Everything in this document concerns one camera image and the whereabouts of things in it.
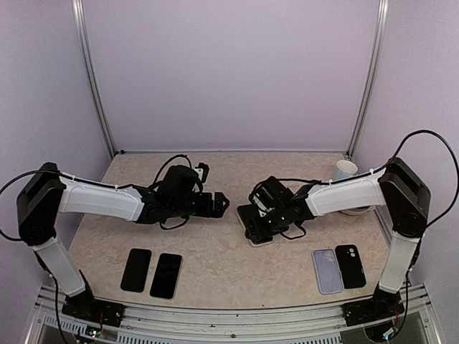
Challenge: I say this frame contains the purple phone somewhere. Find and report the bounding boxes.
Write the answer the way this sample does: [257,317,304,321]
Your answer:
[237,204,260,239]

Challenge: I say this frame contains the lilac silicone phone case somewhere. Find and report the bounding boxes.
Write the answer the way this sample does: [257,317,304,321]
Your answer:
[312,249,344,295]

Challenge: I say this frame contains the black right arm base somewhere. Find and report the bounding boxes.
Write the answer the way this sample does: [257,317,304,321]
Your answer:
[341,290,404,326]

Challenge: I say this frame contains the white saucer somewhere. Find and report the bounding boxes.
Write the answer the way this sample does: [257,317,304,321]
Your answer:
[340,206,374,216]

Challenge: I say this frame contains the aluminium corner post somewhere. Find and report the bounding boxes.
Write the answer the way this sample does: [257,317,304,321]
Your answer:
[72,0,117,159]
[346,0,389,160]

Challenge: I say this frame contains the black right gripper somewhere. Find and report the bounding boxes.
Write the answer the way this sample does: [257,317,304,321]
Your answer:
[245,206,289,242]

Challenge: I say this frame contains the aluminium left corner post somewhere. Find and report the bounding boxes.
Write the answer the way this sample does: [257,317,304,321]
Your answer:
[72,0,117,159]

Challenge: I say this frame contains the black phone case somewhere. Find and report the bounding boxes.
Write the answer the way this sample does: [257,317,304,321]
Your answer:
[335,244,366,290]

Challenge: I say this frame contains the black phone silver frame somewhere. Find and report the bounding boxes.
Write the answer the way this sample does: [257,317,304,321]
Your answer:
[149,253,182,300]

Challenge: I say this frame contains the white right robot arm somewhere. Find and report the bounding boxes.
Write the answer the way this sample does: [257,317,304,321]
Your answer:
[237,158,431,318]

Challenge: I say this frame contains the black phone dark frame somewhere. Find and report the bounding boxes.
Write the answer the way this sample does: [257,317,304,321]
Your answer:
[120,248,151,292]

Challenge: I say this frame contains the aluminium front rail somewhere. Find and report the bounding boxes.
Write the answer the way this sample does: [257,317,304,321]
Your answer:
[34,282,437,344]

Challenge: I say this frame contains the aluminium right corner post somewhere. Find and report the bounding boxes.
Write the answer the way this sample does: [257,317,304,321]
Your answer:
[346,0,389,160]

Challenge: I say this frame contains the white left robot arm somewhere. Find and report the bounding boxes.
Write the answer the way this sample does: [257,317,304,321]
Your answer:
[16,163,230,319]

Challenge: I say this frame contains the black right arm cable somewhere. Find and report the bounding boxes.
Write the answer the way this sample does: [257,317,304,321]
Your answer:
[279,129,459,239]

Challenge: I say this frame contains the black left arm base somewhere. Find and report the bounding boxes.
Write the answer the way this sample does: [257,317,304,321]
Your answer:
[62,272,126,328]

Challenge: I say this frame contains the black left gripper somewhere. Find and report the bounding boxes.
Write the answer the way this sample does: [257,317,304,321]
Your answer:
[170,191,230,218]

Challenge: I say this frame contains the light blue ceramic mug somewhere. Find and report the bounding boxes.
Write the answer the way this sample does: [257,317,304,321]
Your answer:
[332,160,359,181]

